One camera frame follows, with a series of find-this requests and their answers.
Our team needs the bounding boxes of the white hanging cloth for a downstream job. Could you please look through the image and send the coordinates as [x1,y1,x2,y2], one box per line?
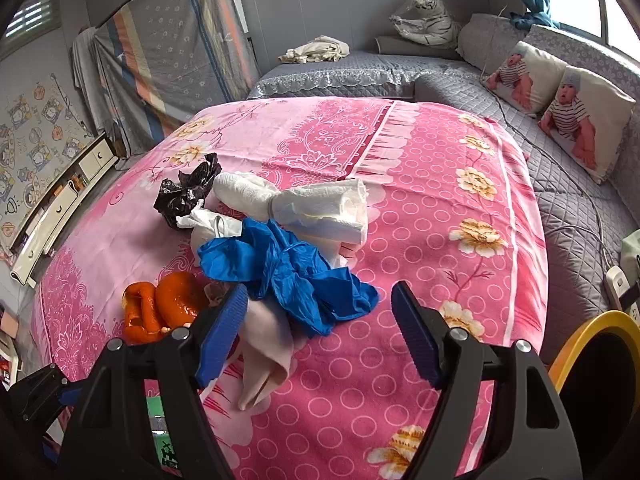
[70,25,108,126]

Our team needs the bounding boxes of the pale pink cloth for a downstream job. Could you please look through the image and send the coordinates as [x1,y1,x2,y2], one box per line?
[235,295,296,411]

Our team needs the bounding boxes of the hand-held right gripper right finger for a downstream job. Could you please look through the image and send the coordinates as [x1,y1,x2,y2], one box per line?
[391,281,583,480]

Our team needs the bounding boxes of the white panel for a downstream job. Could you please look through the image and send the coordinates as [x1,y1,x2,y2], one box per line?
[225,0,251,36]

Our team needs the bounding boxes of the orange peel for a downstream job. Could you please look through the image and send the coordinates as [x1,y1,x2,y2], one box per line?
[121,272,211,346]

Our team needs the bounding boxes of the grey cushion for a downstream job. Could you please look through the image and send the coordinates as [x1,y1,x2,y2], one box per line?
[375,35,461,61]

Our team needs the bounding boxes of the pink floral blanket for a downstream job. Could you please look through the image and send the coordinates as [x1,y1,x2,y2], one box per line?
[30,97,548,480]

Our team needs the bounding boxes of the grey quilted sofa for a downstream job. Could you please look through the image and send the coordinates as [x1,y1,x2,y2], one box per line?
[246,12,640,366]

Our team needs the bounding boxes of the white power cord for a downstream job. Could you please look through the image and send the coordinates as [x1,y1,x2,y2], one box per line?
[480,5,618,273]

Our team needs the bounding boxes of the cream crumpled cloth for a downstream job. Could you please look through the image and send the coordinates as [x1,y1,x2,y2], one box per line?
[278,35,351,65]

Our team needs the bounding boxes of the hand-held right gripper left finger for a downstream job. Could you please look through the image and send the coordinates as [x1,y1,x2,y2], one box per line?
[60,284,249,480]

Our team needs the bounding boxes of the white tiger plush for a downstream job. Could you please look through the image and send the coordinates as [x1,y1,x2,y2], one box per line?
[390,0,463,50]

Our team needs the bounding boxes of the green printed packet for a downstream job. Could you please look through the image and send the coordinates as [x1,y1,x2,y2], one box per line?
[147,395,183,471]

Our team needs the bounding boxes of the yellow trash bin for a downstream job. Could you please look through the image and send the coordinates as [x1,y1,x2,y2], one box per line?
[547,310,640,480]

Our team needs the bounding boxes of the white power strip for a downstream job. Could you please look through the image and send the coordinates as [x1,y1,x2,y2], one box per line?
[605,265,640,321]

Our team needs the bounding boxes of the small black plastic bag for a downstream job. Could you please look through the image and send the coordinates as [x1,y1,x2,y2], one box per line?
[153,152,222,231]

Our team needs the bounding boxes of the baby print pillow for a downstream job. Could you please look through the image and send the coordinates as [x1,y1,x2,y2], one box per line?
[484,40,571,116]
[537,66,637,185]

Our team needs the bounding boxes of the white tissue bundle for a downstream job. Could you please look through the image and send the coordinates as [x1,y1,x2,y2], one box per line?
[212,170,369,268]

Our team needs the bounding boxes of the white low cabinet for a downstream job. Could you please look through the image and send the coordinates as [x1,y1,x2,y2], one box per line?
[9,130,121,288]

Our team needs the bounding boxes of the striped grey bedsheet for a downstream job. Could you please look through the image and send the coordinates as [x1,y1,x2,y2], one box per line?
[92,0,261,146]

